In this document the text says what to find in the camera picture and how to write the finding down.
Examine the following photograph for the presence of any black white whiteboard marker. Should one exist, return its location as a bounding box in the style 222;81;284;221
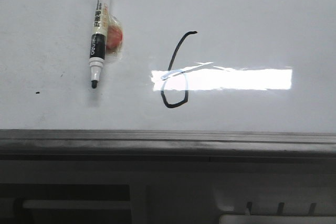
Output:
89;0;111;89

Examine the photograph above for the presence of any red magnet taped to marker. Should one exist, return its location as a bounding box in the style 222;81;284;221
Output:
105;15;123;64

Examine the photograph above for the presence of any white whiteboard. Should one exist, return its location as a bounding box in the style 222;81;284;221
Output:
1;0;335;133

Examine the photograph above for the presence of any grey aluminium whiteboard frame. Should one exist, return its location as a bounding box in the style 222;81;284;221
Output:
1;129;335;159

